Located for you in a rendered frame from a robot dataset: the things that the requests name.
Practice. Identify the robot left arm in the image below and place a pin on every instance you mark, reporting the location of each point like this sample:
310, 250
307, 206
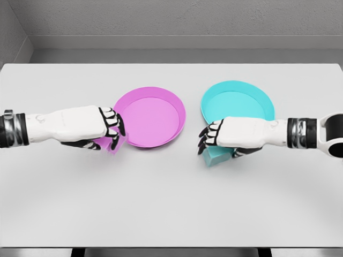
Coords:
26, 128

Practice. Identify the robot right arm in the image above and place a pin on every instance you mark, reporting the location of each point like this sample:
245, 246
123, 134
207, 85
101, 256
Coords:
305, 132

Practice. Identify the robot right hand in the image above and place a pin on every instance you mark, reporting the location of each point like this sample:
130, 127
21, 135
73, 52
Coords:
238, 132

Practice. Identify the pink plate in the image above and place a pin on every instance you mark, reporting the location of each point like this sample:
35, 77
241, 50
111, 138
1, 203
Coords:
152, 117

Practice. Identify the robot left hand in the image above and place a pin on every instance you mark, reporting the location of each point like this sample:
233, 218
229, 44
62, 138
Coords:
80, 123

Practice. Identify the cyan block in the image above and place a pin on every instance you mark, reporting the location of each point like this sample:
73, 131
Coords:
217, 158

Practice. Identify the cyan plate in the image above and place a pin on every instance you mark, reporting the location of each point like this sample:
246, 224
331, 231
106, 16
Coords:
235, 103

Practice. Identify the pink block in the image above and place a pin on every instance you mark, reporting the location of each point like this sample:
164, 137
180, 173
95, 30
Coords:
113, 146

